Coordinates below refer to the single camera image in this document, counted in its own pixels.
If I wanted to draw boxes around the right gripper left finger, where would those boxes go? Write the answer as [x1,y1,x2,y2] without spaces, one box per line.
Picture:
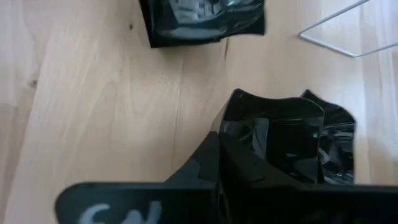
[164,131,221,189]

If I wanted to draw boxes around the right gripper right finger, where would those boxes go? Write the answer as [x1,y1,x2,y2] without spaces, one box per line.
[219,133,313,190]

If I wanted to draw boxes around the glossy black mini plate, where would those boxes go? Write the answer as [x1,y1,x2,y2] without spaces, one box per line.
[218,88,357,187]

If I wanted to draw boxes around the flat-rimmed square black plate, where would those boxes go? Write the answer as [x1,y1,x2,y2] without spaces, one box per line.
[138,0,267,49]

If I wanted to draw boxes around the white wire lattice rack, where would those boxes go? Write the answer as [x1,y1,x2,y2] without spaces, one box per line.
[297,0,398,59]

